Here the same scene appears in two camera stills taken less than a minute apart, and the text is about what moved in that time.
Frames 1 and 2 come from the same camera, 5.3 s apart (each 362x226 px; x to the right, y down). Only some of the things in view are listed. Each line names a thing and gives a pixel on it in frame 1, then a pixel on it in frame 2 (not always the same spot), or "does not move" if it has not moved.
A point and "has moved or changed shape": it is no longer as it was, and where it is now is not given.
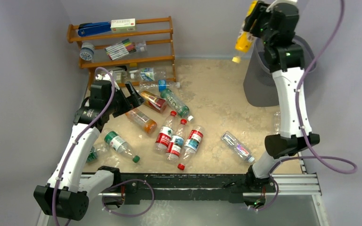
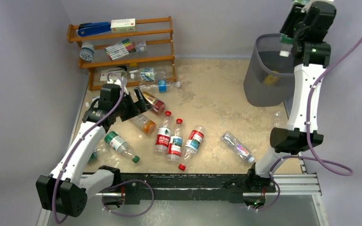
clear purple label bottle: (237, 146) does not move
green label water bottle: (116, 141) does not move
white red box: (126, 25) does not move
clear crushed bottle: (277, 123) does not move
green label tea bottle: (172, 100) has moved or changed shape
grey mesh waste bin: (259, 84) does not move
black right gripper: (255, 20) → (289, 23)
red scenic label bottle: (192, 145) does not move
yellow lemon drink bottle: (244, 40) → (272, 80)
